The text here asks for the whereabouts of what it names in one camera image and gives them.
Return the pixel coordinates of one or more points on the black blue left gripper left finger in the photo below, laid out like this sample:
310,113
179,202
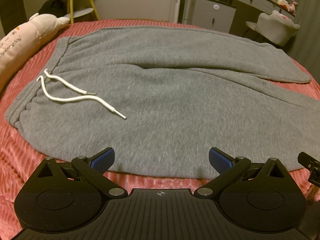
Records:
66,196

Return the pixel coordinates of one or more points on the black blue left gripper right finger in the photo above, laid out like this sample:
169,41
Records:
259,197

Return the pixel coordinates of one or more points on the grey sweatpants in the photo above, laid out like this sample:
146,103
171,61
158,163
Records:
163,97

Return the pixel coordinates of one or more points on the grey upholstered chair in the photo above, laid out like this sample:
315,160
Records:
276,27

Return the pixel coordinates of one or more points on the pink plush pillow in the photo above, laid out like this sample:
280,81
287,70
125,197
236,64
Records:
20,44

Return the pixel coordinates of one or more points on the pink toy on desk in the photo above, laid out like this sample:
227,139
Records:
293,7

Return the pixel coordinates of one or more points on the grey drawer cabinet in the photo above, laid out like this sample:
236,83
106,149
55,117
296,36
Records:
211,14

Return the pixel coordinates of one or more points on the black bag on floor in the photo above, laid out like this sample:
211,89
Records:
55,7

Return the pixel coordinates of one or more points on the yellow white side table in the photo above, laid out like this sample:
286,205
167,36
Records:
81,9

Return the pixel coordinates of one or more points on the white door frame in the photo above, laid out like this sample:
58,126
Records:
174,11

